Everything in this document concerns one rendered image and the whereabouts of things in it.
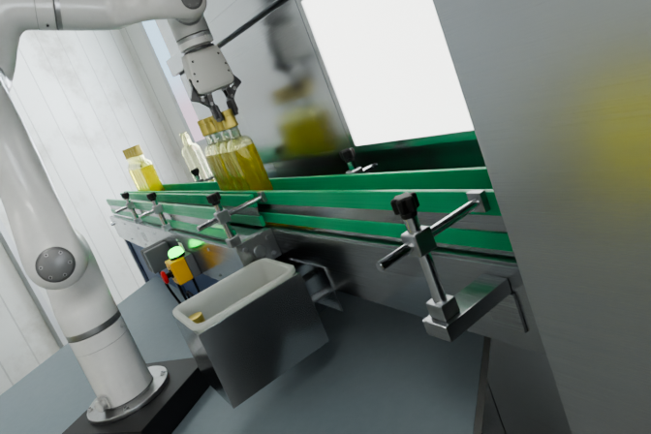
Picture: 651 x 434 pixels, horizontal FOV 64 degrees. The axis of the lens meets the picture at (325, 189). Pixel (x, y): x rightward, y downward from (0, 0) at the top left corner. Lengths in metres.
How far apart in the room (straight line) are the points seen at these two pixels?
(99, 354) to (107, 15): 0.72
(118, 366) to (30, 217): 0.37
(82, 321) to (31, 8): 0.65
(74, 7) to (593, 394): 1.13
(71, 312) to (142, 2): 0.67
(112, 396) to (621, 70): 1.19
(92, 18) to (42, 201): 0.40
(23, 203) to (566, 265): 1.05
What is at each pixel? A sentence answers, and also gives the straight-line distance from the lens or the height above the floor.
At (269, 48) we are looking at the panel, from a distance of 1.25.
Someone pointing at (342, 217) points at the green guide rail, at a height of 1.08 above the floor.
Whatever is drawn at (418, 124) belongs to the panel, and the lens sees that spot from 0.93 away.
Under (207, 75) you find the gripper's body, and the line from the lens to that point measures 1.28.
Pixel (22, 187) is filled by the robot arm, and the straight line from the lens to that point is 1.21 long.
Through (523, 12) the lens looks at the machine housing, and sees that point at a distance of 0.31.
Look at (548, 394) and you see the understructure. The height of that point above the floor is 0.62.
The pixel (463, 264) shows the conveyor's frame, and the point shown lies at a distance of 0.71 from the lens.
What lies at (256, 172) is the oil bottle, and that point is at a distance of 1.28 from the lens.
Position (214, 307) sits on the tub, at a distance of 1.12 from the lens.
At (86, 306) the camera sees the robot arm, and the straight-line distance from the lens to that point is 1.25.
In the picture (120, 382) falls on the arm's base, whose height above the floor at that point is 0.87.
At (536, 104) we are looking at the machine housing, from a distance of 0.32.
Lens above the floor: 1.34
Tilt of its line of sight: 12 degrees down
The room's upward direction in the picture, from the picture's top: 22 degrees counter-clockwise
